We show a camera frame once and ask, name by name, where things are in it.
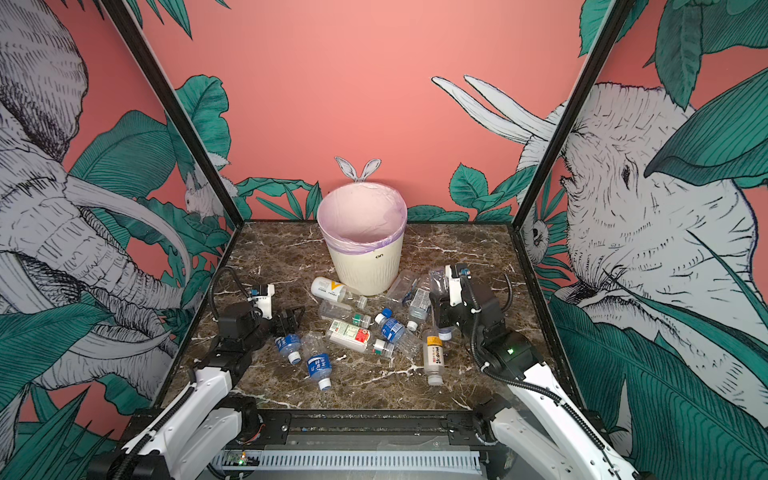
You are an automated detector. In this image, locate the black front rail frame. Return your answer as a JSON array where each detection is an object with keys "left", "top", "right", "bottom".
[{"left": 119, "top": 409, "right": 607, "bottom": 480}]

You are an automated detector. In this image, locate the white vented strip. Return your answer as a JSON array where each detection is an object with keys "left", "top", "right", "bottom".
[{"left": 211, "top": 450, "right": 484, "bottom": 474}]

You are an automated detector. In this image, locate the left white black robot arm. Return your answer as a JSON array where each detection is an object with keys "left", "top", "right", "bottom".
[{"left": 86, "top": 300, "right": 306, "bottom": 479}]

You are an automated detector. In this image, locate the small clear bottle green label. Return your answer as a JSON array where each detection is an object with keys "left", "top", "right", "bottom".
[{"left": 372, "top": 339, "right": 395, "bottom": 360}]

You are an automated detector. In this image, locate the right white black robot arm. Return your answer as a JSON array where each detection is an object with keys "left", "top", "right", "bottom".
[{"left": 430, "top": 285, "right": 655, "bottom": 479}]

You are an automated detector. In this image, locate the cream ribbed waste bin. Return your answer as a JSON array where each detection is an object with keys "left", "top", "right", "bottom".
[{"left": 328, "top": 237, "right": 403, "bottom": 296}]

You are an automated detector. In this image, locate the white bottle red green label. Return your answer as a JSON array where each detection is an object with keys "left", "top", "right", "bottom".
[{"left": 326, "top": 320, "right": 371, "bottom": 353}]

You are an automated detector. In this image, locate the clear bottle blue label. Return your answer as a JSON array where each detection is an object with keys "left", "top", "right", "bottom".
[
  {"left": 302, "top": 331, "right": 332, "bottom": 391},
  {"left": 275, "top": 334, "right": 302, "bottom": 365}
]

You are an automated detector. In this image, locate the blue cap blue label bottle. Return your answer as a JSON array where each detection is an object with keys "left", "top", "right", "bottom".
[{"left": 374, "top": 308, "right": 421, "bottom": 360}]

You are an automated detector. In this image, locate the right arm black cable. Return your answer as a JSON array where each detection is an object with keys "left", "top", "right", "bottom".
[{"left": 470, "top": 272, "right": 607, "bottom": 451}]

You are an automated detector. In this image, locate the clear bottle blue label front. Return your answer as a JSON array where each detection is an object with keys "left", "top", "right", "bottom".
[{"left": 302, "top": 331, "right": 332, "bottom": 391}]

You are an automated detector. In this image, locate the white bottle yellow triangle label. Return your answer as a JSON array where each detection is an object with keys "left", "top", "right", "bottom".
[{"left": 310, "top": 277, "right": 368, "bottom": 310}]

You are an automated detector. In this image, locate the clear bottle white cap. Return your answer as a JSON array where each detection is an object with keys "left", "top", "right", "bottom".
[{"left": 428, "top": 267, "right": 453, "bottom": 342}]

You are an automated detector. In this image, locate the clear bottle white label upright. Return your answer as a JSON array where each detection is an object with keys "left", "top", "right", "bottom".
[{"left": 406, "top": 280, "right": 431, "bottom": 332}]

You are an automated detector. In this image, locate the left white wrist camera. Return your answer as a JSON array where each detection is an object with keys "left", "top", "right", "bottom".
[{"left": 249, "top": 284, "right": 275, "bottom": 320}]

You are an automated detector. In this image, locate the pink plastic bin liner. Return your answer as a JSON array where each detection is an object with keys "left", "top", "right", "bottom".
[{"left": 316, "top": 182, "right": 407, "bottom": 255}]

